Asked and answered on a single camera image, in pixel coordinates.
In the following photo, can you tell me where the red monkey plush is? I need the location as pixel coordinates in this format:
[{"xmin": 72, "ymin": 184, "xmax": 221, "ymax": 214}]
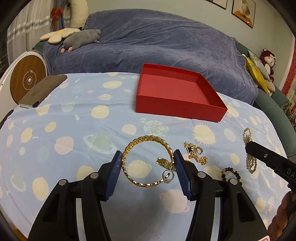
[{"xmin": 260, "ymin": 49, "xmax": 276, "ymax": 82}]

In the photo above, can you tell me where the flower shaped cushion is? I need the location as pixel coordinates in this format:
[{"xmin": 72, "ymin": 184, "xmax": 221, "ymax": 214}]
[{"xmin": 40, "ymin": 28, "xmax": 80, "ymax": 44}]

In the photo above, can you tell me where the grey plush toy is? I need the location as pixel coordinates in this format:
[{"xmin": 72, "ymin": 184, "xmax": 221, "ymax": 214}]
[{"xmin": 60, "ymin": 29, "xmax": 101, "ymax": 53}]

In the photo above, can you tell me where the dark bead gold bracelet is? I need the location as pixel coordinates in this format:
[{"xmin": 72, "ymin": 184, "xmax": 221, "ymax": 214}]
[{"xmin": 221, "ymin": 167, "xmax": 243, "ymax": 186}]

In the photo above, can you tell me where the grey patterned pillow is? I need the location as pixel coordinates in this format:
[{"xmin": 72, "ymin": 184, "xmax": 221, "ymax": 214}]
[{"xmin": 248, "ymin": 50, "xmax": 270, "ymax": 81}]

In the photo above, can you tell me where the gold clover chain necklace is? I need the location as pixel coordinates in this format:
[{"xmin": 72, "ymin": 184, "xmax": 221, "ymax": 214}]
[{"xmin": 184, "ymin": 141, "xmax": 209, "ymax": 166}]

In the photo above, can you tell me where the pearl bead bracelet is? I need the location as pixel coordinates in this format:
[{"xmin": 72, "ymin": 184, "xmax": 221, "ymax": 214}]
[{"xmin": 242, "ymin": 126, "xmax": 258, "ymax": 174}]

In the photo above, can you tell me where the yellow gold pillow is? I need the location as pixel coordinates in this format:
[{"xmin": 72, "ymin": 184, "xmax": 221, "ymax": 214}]
[{"xmin": 245, "ymin": 57, "xmax": 271, "ymax": 95}]

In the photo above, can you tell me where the round wooden white device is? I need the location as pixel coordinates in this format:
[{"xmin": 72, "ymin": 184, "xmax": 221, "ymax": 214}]
[{"xmin": 0, "ymin": 51, "xmax": 48, "ymax": 120}]

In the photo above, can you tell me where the blue planet print cloth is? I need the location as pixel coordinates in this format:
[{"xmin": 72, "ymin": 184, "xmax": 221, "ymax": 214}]
[{"xmin": 1, "ymin": 73, "xmax": 288, "ymax": 240}]

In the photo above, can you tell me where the red cardboard tray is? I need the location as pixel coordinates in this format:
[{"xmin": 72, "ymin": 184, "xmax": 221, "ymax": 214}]
[{"xmin": 135, "ymin": 63, "xmax": 228, "ymax": 122}]

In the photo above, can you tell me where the white sheer curtain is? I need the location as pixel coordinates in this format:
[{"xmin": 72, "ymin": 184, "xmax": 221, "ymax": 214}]
[{"xmin": 6, "ymin": 0, "xmax": 71, "ymax": 64}]

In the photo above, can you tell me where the person's right hand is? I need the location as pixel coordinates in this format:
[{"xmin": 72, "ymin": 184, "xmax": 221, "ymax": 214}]
[{"xmin": 267, "ymin": 191, "xmax": 295, "ymax": 240}]

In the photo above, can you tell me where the brown phone case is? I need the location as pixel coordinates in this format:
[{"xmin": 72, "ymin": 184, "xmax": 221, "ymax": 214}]
[{"xmin": 18, "ymin": 74, "xmax": 67, "ymax": 108}]

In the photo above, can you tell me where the red ribbon bow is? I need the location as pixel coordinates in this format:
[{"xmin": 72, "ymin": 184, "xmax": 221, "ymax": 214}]
[{"xmin": 50, "ymin": 8, "xmax": 64, "ymax": 25}]

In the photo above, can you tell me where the dark green sofa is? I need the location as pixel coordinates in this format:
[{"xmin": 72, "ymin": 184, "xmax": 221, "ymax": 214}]
[{"xmin": 235, "ymin": 43, "xmax": 296, "ymax": 149}]

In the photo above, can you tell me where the purple-blue bed blanket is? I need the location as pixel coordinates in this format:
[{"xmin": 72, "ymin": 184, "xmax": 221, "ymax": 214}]
[{"xmin": 43, "ymin": 9, "xmax": 258, "ymax": 104}]

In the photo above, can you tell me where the white alpaca plush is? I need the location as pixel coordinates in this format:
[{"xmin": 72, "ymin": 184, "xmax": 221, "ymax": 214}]
[{"xmin": 69, "ymin": 0, "xmax": 88, "ymax": 28}]

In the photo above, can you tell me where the silver gemstone ring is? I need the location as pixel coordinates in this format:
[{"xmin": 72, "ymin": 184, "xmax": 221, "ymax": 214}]
[{"xmin": 161, "ymin": 170, "xmax": 175, "ymax": 184}]

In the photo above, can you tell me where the framed wall picture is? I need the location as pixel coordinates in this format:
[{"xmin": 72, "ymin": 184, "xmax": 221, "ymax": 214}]
[
  {"xmin": 207, "ymin": 0, "xmax": 227, "ymax": 9},
  {"xmin": 232, "ymin": 0, "xmax": 256, "ymax": 28}
]

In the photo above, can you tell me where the gold chain link bracelet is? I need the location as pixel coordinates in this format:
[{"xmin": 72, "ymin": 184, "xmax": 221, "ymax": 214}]
[{"xmin": 121, "ymin": 135, "xmax": 176, "ymax": 188}]

